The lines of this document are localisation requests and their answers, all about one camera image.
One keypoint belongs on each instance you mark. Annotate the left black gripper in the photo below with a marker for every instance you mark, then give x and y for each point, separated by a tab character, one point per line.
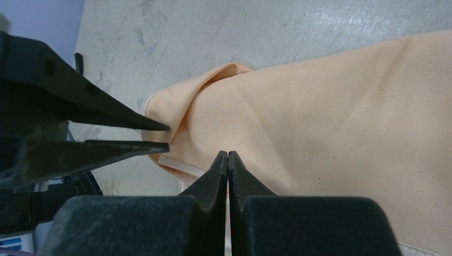
41	169

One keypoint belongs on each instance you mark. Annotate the peach cloth napkin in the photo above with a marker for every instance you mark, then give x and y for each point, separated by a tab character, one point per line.
373	122

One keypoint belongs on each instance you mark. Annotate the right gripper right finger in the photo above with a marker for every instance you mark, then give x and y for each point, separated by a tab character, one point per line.
263	223

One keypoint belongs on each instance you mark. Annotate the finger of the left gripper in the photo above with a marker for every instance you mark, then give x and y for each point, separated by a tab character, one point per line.
32	70

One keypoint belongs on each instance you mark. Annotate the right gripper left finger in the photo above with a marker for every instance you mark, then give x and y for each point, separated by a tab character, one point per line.
191	223

